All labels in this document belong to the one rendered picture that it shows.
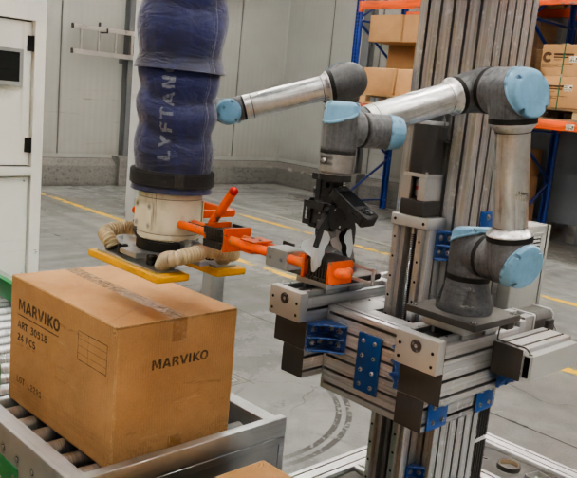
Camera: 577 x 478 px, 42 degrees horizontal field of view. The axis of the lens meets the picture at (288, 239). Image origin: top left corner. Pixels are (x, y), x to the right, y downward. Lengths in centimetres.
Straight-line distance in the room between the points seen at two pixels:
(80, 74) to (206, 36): 986
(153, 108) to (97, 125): 1000
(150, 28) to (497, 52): 98
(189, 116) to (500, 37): 92
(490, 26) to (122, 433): 149
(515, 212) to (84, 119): 1029
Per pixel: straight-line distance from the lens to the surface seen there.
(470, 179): 225
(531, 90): 186
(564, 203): 1070
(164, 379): 211
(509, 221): 192
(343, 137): 158
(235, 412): 246
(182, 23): 194
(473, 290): 205
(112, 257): 207
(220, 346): 220
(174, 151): 196
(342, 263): 161
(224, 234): 183
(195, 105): 197
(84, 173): 1177
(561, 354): 226
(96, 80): 1192
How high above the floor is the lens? 155
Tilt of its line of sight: 10 degrees down
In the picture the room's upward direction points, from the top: 5 degrees clockwise
